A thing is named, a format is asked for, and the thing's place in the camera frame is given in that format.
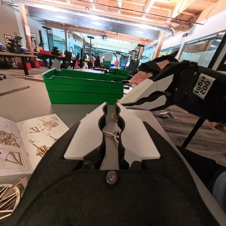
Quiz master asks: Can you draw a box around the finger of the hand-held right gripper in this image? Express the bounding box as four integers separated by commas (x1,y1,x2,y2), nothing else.
131,96,168,111
118,74,175,106

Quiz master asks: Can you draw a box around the light wooden board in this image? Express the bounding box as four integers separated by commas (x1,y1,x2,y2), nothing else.
24,74,45,82

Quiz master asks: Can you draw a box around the wooden bicycle model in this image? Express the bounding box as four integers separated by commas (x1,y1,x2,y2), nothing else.
0,177,27,221

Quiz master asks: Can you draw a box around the instruction booklet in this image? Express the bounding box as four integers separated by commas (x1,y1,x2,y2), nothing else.
0,114,69,177

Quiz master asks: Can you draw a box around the person's right hand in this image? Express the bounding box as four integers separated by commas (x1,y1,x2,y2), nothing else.
129,50,179,85

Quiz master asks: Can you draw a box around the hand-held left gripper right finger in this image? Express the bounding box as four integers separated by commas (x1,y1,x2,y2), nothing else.
115,102,161,168

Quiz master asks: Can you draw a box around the small green plastic bin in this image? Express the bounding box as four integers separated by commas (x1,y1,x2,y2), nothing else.
108,69,132,83

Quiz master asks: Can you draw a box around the person's leg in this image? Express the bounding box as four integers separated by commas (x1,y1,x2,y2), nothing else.
212,171,226,213

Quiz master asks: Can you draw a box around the black slanted bar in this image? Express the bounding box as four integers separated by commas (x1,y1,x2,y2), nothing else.
182,117,206,149

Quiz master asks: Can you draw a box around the black floor lamp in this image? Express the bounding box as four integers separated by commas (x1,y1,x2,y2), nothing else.
42,26,52,52
87,36,95,69

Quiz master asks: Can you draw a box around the black office chair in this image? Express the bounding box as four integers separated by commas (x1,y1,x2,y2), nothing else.
61,50,73,69

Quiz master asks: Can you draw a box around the long wooden desk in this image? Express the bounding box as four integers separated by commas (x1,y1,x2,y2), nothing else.
0,52,38,76

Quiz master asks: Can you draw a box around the small wooden model part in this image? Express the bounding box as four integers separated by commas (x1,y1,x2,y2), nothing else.
103,130,122,142

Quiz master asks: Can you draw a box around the black rack of weights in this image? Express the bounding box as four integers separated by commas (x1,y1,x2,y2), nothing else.
6,36,24,54

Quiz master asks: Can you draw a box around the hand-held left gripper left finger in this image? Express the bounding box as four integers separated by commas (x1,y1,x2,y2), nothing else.
64,102,108,163

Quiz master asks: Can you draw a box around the wooden scrap sheet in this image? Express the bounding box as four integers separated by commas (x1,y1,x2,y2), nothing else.
154,112,177,120

